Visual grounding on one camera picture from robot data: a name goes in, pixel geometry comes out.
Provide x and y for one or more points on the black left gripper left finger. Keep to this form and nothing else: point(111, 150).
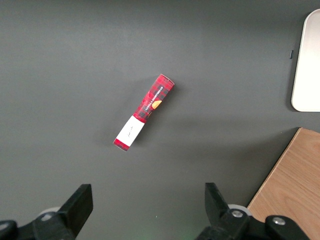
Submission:
point(75, 210)

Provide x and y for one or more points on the beige plastic tray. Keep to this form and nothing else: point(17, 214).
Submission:
point(310, 75)

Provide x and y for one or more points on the red tartan cookie box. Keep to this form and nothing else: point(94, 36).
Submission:
point(150, 100)

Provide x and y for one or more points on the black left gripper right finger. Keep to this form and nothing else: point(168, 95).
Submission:
point(217, 212)

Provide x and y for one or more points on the wooden drawer cabinet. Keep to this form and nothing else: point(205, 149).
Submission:
point(295, 180)

